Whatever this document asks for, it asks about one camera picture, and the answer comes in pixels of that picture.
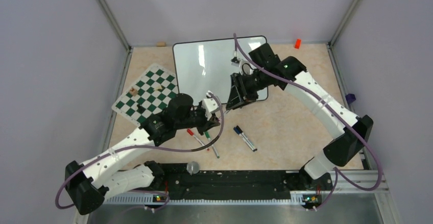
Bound purple object at edge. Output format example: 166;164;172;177
345;93;356;104

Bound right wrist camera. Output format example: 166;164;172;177
230;51;248;69

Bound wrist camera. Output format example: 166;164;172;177
230;51;248;69
202;98;219;116

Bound green whiteboard marker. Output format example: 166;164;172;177
204;131;220;159

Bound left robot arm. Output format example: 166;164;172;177
55;91;224;215

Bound black whiteboard marker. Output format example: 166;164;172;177
235;126;258;152

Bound green white chessboard mat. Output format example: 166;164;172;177
111;63;178;127

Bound blue whiteboard marker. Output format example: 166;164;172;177
233;127;255;152

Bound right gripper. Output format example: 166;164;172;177
226;68;270;111

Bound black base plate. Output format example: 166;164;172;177
147;163;332;201

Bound wooden cork piece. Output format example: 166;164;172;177
156;42;166;47

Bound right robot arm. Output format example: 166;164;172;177
226;43;373;189

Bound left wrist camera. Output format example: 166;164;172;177
202;98;219;116

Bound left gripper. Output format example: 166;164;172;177
176;101;220;135

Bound wooden chess piece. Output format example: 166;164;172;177
129;88;138;96

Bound orange toy block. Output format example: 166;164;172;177
294;39;302;49

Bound red whiteboard marker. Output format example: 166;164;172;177
187;129;205;146

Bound grey round knob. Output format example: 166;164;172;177
186;161;200;175

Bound whiteboard with black frame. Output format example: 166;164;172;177
172;38;254;105

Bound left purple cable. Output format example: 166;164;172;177
55;92;225;213

